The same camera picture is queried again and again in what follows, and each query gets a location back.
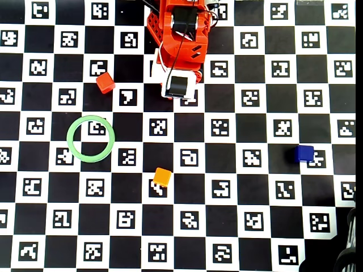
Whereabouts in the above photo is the green ring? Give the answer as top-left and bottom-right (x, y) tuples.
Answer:
(66, 114), (116, 163)

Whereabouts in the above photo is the black flexible tripod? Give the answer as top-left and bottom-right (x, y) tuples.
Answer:
(333, 195), (357, 272)

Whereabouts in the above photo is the black white marker mat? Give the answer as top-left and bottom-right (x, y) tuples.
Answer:
(0, 0), (357, 272)

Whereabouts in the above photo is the orange cube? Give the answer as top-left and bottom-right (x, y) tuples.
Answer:
(152, 167), (172, 188)

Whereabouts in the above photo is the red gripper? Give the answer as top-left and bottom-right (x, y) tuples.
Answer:
(160, 35), (205, 84)

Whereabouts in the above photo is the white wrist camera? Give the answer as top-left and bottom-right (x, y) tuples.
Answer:
(149, 52), (199, 100)

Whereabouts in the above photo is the thin black camera cable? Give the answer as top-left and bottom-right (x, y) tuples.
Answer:
(164, 0), (198, 96)

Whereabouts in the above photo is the red cube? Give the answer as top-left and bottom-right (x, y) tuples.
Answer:
(95, 71), (116, 94)

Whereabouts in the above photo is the blue cube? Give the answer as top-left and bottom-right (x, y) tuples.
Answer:
(293, 144), (315, 164)

